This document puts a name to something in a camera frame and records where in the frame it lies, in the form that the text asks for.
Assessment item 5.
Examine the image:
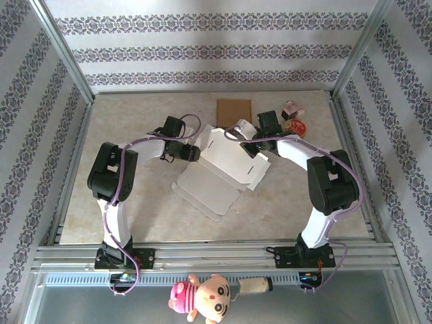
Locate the brown cardboard box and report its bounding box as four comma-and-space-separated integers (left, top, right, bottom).
215, 99, 253, 129

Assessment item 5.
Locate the white and teal paper box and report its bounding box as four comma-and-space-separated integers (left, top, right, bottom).
171, 124, 272, 222

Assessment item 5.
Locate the small pink box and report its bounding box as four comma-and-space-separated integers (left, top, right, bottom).
281, 100, 306, 121

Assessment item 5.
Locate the round red tin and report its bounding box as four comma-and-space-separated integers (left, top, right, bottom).
282, 118, 308, 140

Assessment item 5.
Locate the small circuit board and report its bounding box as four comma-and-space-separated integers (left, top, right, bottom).
299, 271, 323, 284
108, 272, 138, 284

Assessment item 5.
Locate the glass jar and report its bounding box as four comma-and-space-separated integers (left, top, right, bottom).
232, 276, 273, 300

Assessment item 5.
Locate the pink plush doll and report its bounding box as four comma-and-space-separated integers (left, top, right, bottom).
167, 273, 232, 324

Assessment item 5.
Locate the grey metal sheet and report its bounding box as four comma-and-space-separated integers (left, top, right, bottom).
20, 272, 421, 324

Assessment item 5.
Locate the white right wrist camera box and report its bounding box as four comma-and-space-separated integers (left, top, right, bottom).
232, 118, 258, 140

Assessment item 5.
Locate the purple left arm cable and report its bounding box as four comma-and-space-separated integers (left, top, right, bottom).
103, 113, 203, 297

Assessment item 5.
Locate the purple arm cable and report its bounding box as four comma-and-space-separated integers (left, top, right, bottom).
223, 125, 364, 294
103, 113, 203, 297

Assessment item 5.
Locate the aluminium side rail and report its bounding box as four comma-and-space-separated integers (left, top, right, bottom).
45, 101, 95, 246
327, 96, 394, 246

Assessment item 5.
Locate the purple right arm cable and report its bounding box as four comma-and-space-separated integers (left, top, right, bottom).
223, 125, 364, 294

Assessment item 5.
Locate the aluminium frame post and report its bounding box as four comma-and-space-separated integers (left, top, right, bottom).
329, 0, 395, 101
28, 0, 97, 104

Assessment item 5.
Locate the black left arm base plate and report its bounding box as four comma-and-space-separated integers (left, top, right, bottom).
93, 248, 157, 271

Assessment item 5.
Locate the aluminium front rail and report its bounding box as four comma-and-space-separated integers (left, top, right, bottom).
30, 238, 402, 273

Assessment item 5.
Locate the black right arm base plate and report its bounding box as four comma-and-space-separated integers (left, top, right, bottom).
273, 246, 338, 270

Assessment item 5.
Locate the grey slotted cable duct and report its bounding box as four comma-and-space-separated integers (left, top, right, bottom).
43, 271, 325, 288

